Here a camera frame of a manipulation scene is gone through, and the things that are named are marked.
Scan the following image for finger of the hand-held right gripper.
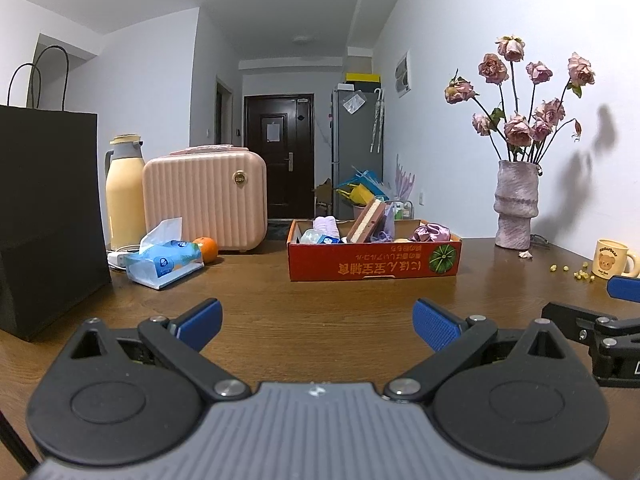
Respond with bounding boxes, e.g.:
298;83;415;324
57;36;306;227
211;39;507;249
541;301;640;346
606;276;640;304

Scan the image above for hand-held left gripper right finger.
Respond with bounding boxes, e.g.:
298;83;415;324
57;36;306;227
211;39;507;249
384;298;578;403

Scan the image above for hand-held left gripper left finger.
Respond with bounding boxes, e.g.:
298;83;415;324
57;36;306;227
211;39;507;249
62;298;252;402

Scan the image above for printed cardboard box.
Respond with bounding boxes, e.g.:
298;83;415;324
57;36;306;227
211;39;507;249
286;218;463;282

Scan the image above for cream bear print mug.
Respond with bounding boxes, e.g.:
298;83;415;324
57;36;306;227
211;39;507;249
592;239;640;281

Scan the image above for scattered yellow bits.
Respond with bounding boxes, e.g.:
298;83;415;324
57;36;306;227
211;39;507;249
547;261;596;283

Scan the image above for blue tissue pack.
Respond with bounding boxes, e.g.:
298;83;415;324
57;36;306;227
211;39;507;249
121;216;206;291

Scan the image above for orange fruit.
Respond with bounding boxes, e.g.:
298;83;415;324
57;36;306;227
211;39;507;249
192;236;219;264

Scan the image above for pink satin scrunchie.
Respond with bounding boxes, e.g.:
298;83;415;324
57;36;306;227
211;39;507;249
409;223;452;243

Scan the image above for white power adapter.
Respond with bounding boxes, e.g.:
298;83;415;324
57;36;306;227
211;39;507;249
106;245;142;272

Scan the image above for metal trolley rack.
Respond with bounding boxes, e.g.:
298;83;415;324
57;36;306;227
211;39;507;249
385;200;416;221

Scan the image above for pink ribbed suitcase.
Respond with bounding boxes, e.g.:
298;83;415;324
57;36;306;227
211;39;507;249
142;146;268;253

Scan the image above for purple textured vase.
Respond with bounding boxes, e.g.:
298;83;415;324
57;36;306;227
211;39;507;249
494;160;542;251

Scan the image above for blue white small packet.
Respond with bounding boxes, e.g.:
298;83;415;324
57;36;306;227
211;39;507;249
300;229;346;245

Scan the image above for purple fluffy towel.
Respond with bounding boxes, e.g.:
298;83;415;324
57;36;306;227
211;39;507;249
312;215;342;238

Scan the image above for yellow thermos jug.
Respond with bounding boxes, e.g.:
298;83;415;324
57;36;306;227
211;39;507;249
104;134;147;253

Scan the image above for blue folded board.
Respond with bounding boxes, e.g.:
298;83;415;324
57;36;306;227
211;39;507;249
350;166;388;201

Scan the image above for yellow shopping bag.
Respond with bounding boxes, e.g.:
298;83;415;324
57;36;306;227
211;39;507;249
336;184;368;207

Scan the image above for dark wooden entrance door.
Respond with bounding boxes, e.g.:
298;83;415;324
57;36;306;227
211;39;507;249
243;93;315;221

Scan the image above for brown cardboard carton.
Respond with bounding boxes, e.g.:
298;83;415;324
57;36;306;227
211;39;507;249
314;178;333;216

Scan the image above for pink folded cloth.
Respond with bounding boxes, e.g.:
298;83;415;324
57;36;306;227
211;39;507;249
169;144;249;157

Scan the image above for bunch of dried pink roses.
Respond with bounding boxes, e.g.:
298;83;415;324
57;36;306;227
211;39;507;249
444;35;597;165

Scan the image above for black paper shopping bag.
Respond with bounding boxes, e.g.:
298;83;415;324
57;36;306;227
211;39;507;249
0;45;113;343

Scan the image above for grey refrigerator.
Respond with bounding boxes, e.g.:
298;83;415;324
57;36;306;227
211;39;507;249
331;87;385;211

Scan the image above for folded clear umbrella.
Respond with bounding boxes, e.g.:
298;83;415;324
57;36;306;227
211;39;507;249
370;87;386;154

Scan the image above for dark side doorway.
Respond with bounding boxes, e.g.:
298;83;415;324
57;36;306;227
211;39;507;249
216;77;234;146

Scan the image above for purple wall decoration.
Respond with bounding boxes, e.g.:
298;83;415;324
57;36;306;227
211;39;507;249
395;154;417;203

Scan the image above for white wall panel box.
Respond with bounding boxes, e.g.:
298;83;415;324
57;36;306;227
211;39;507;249
394;50;412;98

